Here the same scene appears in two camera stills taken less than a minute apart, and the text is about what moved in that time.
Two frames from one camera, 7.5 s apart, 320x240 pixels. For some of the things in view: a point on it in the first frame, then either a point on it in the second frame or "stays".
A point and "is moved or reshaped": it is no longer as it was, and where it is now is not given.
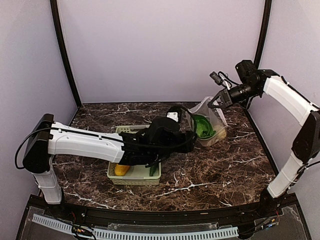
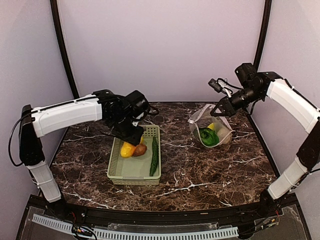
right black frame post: x=263 y=35 stays
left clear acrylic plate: x=35 y=231 stays
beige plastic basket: x=137 y=175 stays
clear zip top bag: x=211 y=125 is moved or reshaped
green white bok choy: x=204 y=128 -> x=209 y=137
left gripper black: x=188 y=145 -> x=134 y=139
